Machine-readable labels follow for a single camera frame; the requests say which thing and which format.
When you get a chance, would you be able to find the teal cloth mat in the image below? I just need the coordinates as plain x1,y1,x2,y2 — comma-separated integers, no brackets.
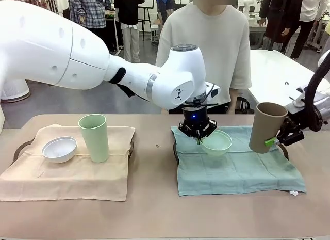
171,125,308,197

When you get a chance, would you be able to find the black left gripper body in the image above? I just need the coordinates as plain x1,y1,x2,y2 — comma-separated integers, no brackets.
182,105,210,134

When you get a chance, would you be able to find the white background table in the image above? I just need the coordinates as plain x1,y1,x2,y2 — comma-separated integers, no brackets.
246,49,330,115

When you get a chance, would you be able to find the person in cream sweater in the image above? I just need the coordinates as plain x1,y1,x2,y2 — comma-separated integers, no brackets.
155,0,252,115

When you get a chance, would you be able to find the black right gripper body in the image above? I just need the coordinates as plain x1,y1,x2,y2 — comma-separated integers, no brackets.
276,118,305,147

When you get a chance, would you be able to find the tall brown cup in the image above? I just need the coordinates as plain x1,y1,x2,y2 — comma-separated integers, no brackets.
249,102,288,154

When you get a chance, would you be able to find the black corrugated cable hose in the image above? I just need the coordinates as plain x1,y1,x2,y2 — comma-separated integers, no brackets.
305,65,330,133

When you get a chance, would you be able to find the bystander in white shirt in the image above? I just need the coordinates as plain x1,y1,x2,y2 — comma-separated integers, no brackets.
290,0,323,60

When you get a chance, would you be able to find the black chair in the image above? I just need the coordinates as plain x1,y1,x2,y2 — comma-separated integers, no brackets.
236,96,251,115

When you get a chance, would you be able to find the bystander in dark coat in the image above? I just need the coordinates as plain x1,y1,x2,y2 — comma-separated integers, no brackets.
258,0,304,53

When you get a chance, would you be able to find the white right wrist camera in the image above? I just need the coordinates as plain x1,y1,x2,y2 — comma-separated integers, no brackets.
290,93,307,108

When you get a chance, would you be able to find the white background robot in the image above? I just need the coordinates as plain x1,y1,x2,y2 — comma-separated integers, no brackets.
243,0,256,15

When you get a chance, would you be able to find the bystander in blue top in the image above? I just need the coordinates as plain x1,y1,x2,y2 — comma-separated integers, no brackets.
154,0,176,27

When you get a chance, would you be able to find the light green bowl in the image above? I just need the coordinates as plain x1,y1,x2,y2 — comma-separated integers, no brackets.
200,129,233,157

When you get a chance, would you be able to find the bystander in black top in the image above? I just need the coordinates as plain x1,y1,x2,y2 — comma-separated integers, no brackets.
114,0,145,64

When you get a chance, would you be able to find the dark tray with handles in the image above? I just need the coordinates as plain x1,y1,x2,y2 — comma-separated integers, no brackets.
12,138,137,161

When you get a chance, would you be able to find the beige cloth mat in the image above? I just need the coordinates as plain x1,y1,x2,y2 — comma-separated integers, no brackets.
0,123,136,202

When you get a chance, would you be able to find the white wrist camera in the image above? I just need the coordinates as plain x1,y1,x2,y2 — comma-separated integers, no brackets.
290,93,307,108
205,82,222,99

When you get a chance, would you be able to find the person's left forearm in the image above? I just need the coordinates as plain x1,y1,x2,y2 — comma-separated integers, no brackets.
230,88,240,114

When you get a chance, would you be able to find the bystander in plaid shirt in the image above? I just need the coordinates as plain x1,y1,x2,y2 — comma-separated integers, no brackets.
67,0,114,29

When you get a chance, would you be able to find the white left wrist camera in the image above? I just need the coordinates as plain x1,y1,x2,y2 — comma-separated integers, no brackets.
205,82,222,99

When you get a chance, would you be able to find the white round appliance base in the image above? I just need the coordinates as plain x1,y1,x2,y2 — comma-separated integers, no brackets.
0,79,31,104

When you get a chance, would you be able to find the black easel stand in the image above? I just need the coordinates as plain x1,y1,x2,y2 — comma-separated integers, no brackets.
137,0,156,42

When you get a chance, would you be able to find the white bowl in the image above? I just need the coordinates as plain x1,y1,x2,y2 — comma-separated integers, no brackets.
42,136,78,164

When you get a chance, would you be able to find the tall light green cup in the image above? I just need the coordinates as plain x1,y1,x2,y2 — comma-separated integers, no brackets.
78,114,110,164

